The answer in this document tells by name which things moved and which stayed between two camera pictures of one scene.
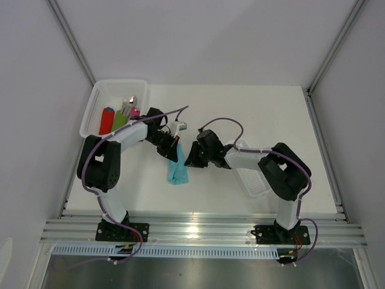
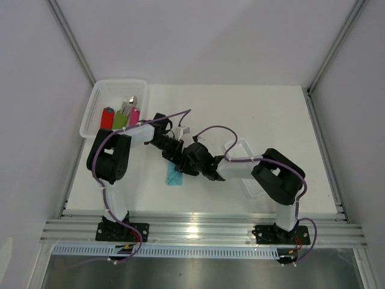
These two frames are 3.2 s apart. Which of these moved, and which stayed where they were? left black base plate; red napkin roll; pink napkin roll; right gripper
Moved: right gripper
Stayed: pink napkin roll; red napkin roll; left black base plate
